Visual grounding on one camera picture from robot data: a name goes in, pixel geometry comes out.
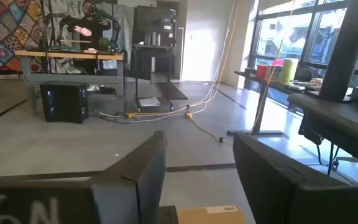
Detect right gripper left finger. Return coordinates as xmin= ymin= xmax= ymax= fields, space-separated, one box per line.
xmin=89 ymin=129 xmax=168 ymax=224

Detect cardboard box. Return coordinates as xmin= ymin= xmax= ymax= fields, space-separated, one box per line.
xmin=177 ymin=205 xmax=248 ymax=224

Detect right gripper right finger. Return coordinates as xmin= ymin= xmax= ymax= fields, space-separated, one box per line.
xmin=232 ymin=133 xmax=351 ymax=224

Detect black floor mat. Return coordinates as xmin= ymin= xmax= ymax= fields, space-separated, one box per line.
xmin=155 ymin=82 xmax=189 ymax=101

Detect black computer tower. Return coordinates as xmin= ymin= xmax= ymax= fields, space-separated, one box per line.
xmin=40 ymin=81 xmax=90 ymax=124

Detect grey side desk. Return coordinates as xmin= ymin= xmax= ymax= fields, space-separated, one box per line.
xmin=287 ymin=91 xmax=358 ymax=184

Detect person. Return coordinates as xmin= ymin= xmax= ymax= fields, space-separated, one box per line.
xmin=66 ymin=0 xmax=112 ymax=75

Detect wooden workbench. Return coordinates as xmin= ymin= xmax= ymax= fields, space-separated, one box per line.
xmin=14 ymin=49 xmax=127 ymax=113

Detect orange hanging cable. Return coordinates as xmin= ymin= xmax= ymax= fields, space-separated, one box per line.
xmin=129 ymin=0 xmax=241 ymax=119

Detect thin cream cord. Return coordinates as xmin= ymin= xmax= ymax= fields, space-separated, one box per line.
xmin=249 ymin=0 xmax=296 ymax=135

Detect colourful patchwork quilt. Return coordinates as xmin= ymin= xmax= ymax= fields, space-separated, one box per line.
xmin=0 ymin=0 xmax=46 ymax=72

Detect thick black pole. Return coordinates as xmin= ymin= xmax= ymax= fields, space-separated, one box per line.
xmin=318 ymin=0 xmax=358 ymax=102

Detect black window frame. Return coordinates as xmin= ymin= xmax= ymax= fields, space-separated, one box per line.
xmin=247 ymin=0 xmax=358 ymax=94

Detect black equipment cart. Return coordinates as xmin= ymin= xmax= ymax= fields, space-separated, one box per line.
xmin=132 ymin=6 xmax=180 ymax=113

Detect yellow-green roll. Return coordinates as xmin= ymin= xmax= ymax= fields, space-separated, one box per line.
xmin=278 ymin=58 xmax=300 ymax=85

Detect black-legged side table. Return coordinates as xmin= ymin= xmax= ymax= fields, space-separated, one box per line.
xmin=227 ymin=70 xmax=323 ymax=136

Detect yellow extension cord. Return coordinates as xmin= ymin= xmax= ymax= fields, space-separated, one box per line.
xmin=183 ymin=111 xmax=228 ymax=144

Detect red cup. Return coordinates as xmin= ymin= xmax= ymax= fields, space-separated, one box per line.
xmin=256 ymin=64 xmax=269 ymax=79

